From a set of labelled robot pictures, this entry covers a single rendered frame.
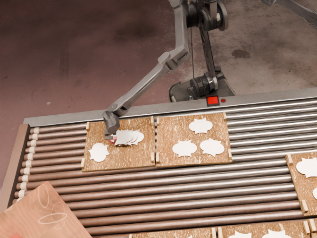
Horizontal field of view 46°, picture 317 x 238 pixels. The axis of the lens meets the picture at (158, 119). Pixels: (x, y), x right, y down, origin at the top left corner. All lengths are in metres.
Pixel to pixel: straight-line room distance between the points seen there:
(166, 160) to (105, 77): 2.13
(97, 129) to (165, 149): 0.45
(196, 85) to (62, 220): 1.77
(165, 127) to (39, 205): 0.82
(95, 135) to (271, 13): 3.02
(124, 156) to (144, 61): 2.14
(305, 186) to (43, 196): 1.30
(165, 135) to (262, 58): 2.12
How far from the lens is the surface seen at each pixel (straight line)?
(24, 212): 1.99
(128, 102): 1.99
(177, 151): 2.08
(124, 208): 1.97
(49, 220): 1.92
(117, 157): 2.13
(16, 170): 2.28
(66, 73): 4.24
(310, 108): 2.37
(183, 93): 3.36
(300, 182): 2.02
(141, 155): 2.10
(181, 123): 2.21
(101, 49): 4.42
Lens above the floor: 2.63
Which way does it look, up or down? 49 degrees down
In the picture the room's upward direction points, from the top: 10 degrees counter-clockwise
